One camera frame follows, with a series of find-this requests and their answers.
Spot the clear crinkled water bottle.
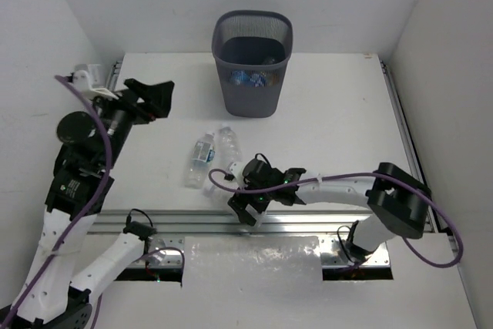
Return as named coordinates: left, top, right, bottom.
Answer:
left=218, top=124, right=243, bottom=169

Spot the blue label water bottle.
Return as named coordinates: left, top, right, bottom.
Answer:
left=226, top=55, right=282, bottom=87

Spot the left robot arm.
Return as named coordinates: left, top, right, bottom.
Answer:
left=1, top=76, right=175, bottom=328

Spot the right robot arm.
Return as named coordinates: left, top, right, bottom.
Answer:
left=226, top=158, right=431, bottom=264

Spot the grey mesh waste bin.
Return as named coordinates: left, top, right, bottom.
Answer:
left=211, top=10, right=293, bottom=118

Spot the white label water bottle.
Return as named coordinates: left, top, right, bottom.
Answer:
left=184, top=131, right=216, bottom=189

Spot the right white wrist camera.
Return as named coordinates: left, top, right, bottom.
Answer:
left=226, top=162, right=246, bottom=183

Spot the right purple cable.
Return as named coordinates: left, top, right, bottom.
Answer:
left=207, top=168, right=465, bottom=268

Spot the purple cable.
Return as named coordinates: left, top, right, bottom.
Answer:
left=207, top=168, right=465, bottom=268
left=0, top=74, right=186, bottom=329

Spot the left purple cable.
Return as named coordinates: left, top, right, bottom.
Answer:
left=0, top=74, right=186, bottom=329

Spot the aluminium front rail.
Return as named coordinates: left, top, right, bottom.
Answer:
left=89, top=207, right=397, bottom=270

